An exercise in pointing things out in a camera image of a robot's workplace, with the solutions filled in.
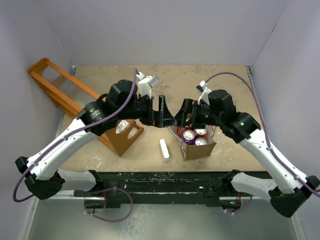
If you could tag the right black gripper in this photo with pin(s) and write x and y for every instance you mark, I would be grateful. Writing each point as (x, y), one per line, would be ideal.
(189, 106)

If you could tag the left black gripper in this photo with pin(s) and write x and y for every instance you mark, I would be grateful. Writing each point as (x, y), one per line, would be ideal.
(163, 118)

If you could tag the canvas bag with cat print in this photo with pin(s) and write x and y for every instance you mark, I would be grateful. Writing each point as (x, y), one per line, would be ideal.
(201, 147)

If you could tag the red cola can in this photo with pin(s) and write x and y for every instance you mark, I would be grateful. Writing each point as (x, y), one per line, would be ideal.
(200, 141)
(179, 131)
(200, 132)

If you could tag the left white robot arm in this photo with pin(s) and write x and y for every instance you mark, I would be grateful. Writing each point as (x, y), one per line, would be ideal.
(41, 172)

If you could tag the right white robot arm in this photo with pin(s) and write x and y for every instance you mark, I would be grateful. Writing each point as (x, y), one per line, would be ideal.
(287, 189)

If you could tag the purple soda can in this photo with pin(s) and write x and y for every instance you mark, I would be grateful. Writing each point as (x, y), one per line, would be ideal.
(189, 137)

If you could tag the red cola can back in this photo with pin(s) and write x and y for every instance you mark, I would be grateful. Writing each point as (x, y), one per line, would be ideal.
(200, 132)

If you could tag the red cola can front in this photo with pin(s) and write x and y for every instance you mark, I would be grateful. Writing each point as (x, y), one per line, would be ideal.
(200, 141)

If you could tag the white oblong plastic case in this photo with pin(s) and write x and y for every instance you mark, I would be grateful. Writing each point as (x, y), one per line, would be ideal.
(164, 149)

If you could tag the orange wooden rack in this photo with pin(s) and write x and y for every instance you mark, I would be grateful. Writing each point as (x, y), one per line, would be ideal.
(71, 96)

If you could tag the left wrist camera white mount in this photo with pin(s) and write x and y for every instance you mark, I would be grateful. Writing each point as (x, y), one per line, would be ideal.
(146, 83)

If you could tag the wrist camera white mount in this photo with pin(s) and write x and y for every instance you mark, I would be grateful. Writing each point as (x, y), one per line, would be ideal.
(146, 83)
(203, 90)

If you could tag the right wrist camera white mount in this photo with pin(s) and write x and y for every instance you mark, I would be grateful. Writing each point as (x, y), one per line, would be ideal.
(203, 90)

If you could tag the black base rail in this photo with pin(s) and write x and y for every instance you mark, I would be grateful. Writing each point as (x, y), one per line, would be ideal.
(164, 188)

